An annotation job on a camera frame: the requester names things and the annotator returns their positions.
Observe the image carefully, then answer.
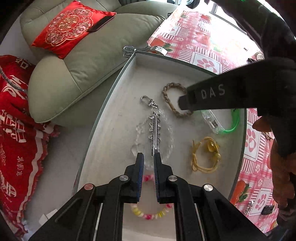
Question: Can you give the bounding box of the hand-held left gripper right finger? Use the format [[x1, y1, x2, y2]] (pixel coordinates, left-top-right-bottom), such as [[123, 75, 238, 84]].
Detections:
[[153, 151, 270, 241]]

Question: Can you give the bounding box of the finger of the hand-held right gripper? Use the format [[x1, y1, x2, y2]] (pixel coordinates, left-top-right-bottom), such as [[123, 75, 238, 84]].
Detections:
[[178, 66, 246, 111]]

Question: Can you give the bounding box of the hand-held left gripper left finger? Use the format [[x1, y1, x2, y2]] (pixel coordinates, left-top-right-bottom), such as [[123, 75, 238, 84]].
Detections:
[[28, 152, 145, 241]]

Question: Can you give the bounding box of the green clear bangle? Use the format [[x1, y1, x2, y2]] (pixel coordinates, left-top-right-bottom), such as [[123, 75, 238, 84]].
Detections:
[[201, 108, 240, 135]]

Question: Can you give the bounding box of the shallow white cardboard box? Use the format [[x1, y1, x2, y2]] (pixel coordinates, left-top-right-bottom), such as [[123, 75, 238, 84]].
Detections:
[[74, 51, 248, 241]]

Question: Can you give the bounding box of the silver metal hair clip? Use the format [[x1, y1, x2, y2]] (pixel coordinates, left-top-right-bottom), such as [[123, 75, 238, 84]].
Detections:
[[147, 111, 162, 157]]

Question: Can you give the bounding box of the brown braided bracelet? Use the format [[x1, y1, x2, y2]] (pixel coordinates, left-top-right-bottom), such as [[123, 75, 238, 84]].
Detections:
[[162, 82, 195, 118]]

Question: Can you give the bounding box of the pink yellow bead bracelet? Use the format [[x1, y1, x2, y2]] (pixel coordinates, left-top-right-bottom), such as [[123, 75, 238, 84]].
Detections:
[[130, 175, 173, 220]]

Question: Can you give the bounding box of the yellow cord bracelet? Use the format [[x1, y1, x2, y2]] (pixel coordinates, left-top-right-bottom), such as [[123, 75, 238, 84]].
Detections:
[[191, 136, 221, 173]]

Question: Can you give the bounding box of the clear bead keychain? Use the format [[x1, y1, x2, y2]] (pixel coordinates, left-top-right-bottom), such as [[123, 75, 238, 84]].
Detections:
[[130, 95, 174, 168]]

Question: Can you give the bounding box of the person's right hand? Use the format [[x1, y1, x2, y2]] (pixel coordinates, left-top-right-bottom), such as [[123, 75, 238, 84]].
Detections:
[[252, 115, 296, 209]]

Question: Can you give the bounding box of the metal tablecloth clamp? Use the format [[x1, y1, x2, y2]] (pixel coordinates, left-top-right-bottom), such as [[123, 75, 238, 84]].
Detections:
[[123, 45, 168, 57]]

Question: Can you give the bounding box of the strawberry print tablecloth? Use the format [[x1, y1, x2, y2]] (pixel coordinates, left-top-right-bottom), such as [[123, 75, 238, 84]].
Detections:
[[147, 9, 281, 232]]

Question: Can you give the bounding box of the white paper scrap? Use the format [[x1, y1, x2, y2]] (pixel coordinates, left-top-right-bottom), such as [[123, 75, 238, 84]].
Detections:
[[39, 208, 59, 223]]

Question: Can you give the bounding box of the cream green sofa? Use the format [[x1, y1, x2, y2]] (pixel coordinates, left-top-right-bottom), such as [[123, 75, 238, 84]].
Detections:
[[19, 0, 176, 127]]

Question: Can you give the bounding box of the red printed blanket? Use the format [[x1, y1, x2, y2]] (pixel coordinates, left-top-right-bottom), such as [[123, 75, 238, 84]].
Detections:
[[0, 55, 61, 237]]

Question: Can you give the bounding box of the dark smartphone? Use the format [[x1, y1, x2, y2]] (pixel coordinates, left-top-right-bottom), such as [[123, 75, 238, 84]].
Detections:
[[87, 15, 115, 32]]

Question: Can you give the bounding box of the red embroidered cushion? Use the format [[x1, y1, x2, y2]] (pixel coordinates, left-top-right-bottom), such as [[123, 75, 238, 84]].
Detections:
[[31, 0, 117, 60]]

